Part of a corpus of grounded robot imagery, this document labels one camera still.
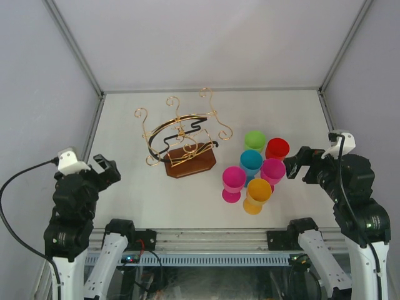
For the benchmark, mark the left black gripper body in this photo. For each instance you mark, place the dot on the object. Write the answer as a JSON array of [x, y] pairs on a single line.
[[104, 179]]

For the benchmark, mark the orange plastic wine glass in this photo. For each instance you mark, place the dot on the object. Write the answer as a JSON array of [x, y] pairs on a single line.
[[258, 193]]

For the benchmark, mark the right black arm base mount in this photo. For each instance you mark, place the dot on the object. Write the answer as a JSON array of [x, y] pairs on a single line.
[[278, 240]]

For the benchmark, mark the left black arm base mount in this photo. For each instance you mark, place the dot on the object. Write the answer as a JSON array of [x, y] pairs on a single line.
[[145, 239]]

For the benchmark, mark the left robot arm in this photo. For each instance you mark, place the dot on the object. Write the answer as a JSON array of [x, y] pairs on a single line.
[[67, 236]]

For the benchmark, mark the gold wire wine glass rack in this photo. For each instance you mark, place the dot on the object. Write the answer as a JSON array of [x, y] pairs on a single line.
[[181, 144]]

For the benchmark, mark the red plastic wine glass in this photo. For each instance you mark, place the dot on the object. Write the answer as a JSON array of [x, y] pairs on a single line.
[[277, 148]]

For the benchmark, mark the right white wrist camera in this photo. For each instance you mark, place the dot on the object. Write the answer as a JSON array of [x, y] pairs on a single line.
[[341, 142]]

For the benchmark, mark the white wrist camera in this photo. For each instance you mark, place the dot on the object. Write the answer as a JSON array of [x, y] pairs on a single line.
[[69, 162], [341, 142]]

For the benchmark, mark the green plastic wine glass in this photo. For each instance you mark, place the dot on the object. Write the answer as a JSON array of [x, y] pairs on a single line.
[[254, 140]]

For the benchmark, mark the blue plastic wine glass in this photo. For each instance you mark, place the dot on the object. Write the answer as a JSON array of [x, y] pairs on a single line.
[[251, 162]]

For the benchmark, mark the grey slotted cable duct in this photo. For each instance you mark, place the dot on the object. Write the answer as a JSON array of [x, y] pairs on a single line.
[[203, 260]]

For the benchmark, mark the pink plastic wine glass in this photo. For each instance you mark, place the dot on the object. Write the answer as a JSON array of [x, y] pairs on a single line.
[[272, 171], [233, 180]]

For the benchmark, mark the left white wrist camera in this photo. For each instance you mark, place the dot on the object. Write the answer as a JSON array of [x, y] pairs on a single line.
[[69, 162]]

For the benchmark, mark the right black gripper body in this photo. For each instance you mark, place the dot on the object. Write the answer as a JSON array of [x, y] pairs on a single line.
[[320, 170]]

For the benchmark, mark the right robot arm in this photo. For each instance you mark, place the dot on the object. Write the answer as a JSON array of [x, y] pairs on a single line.
[[347, 179]]

